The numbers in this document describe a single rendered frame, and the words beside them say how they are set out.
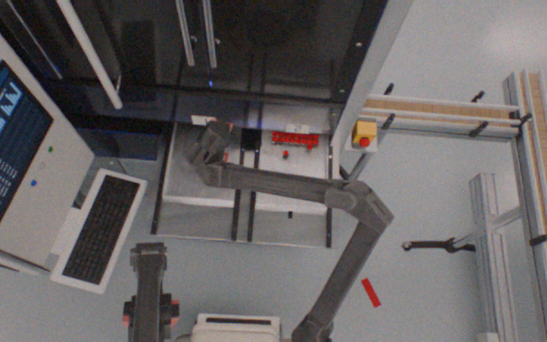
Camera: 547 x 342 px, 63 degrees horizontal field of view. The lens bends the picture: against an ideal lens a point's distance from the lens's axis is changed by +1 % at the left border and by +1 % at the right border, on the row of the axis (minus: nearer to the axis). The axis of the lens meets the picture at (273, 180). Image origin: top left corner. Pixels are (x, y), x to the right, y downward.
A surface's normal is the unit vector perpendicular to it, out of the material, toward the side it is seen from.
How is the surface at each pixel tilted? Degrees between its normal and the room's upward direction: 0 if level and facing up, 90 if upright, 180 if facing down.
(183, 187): 0
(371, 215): 46
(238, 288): 0
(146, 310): 41
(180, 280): 0
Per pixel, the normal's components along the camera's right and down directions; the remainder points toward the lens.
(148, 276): 0.11, -0.88
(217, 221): 0.06, -0.36
